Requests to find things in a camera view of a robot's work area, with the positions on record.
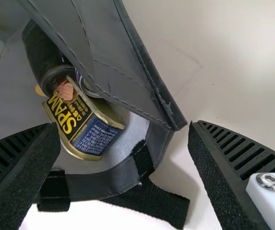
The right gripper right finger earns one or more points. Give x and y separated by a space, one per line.
223 179

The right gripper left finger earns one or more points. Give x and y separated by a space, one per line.
15 179

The rectangular blue and gold tin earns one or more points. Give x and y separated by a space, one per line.
84 136

